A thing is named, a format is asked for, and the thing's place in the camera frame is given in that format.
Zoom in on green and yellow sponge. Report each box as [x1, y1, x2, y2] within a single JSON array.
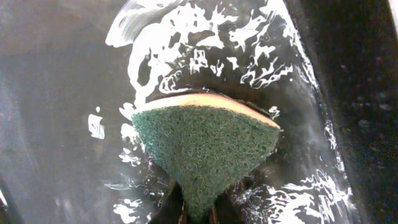
[[131, 93, 281, 221]]

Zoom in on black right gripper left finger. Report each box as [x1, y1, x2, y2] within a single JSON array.
[[149, 182, 187, 224]]

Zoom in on black water tray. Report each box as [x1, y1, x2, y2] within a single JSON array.
[[1, 1, 397, 223]]

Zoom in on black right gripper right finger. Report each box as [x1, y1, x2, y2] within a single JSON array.
[[210, 194, 239, 224]]

